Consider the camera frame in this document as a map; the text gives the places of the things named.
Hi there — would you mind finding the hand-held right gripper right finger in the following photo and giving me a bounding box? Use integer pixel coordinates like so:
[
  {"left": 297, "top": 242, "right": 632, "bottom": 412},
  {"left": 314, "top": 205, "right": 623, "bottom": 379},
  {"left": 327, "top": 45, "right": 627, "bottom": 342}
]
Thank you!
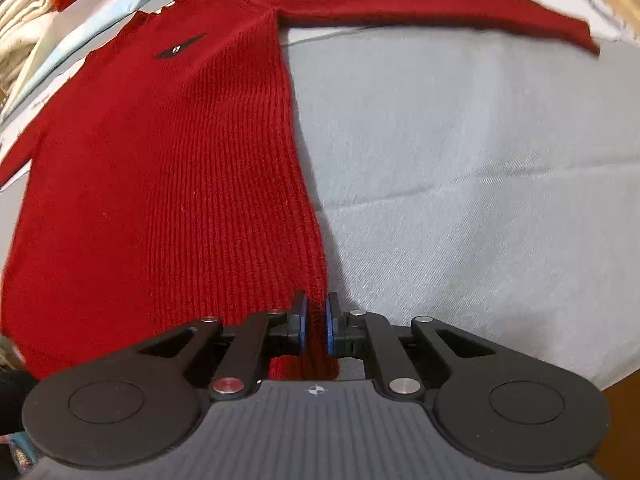
[{"left": 324, "top": 290, "right": 502, "bottom": 402}]

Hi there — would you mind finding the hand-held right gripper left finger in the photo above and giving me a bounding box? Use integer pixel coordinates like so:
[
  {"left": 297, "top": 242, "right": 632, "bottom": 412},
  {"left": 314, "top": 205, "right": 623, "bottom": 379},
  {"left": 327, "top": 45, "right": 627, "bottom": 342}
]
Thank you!
[{"left": 132, "top": 289, "right": 310, "bottom": 402}]

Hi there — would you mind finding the red knit sweater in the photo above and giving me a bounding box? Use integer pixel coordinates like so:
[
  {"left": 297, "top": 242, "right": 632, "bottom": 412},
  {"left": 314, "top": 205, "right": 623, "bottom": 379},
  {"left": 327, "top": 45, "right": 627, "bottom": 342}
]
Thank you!
[{"left": 0, "top": 0, "right": 601, "bottom": 382}]

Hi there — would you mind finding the cream cloth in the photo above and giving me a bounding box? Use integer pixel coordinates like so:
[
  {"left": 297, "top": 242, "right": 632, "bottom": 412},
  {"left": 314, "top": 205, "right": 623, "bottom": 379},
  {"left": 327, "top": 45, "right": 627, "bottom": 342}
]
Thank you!
[{"left": 0, "top": 0, "right": 63, "bottom": 111}]

